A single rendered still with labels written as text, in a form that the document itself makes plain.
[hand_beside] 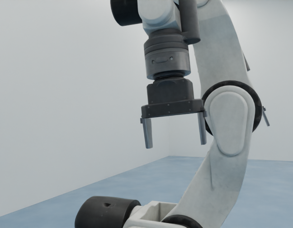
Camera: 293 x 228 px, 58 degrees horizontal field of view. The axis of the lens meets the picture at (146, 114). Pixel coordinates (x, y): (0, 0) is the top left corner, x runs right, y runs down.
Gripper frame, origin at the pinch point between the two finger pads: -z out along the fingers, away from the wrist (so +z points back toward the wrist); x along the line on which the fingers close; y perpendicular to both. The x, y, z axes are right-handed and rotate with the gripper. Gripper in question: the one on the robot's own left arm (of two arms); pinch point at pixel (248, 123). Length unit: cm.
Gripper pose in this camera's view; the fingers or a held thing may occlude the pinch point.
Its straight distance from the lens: 96.5
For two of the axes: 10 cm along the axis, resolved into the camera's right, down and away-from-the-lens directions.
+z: -3.4, -9.3, 1.2
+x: 8.5, -3.6, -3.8
